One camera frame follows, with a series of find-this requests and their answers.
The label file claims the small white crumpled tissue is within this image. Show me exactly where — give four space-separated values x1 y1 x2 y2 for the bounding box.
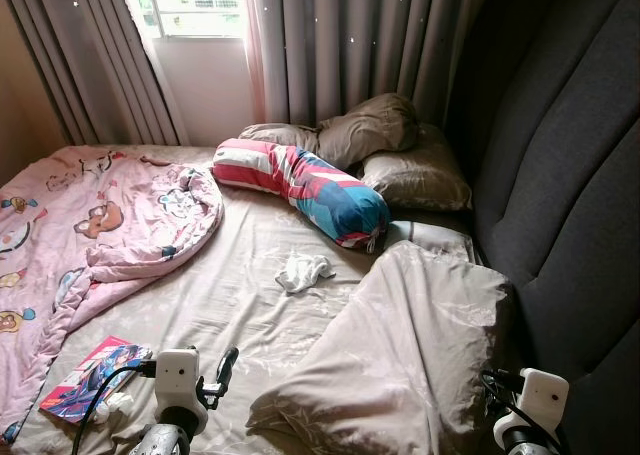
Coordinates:
95 390 136 421

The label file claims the large beige floral pillow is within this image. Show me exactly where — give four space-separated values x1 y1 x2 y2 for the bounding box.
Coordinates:
247 240 521 455

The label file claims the white crumpled cloth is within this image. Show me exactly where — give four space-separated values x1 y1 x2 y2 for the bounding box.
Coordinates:
275 253 337 296

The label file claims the anime cover comic book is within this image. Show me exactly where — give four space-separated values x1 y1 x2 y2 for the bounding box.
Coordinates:
38 336 154 423

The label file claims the grey white pillow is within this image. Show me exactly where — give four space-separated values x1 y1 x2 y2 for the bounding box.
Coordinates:
385 218 476 266

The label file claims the pink cartoon print quilt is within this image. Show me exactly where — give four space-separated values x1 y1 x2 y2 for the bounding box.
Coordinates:
0 145 225 446

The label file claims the striped red blue bolster pillow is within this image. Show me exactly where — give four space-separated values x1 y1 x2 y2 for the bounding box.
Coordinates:
211 139 391 253

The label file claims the dark grey upholstered headboard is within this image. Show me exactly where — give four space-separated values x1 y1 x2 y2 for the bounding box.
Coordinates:
445 0 640 455

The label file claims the beige bed pillow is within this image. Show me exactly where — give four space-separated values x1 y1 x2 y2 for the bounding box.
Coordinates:
360 125 473 213

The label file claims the flat grey-brown pillow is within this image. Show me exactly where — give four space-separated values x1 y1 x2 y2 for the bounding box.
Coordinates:
238 123 323 156

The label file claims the pink sheer curtain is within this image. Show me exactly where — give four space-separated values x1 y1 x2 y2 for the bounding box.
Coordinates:
240 0 291 126

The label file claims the bright barred window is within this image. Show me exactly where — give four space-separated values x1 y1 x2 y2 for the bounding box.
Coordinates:
125 0 246 40

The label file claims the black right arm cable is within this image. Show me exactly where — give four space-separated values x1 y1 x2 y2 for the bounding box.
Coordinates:
497 400 546 451

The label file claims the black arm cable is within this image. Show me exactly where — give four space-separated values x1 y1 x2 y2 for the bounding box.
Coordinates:
497 400 546 451
70 360 159 455

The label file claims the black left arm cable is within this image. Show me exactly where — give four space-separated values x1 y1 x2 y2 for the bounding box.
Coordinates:
70 360 159 455

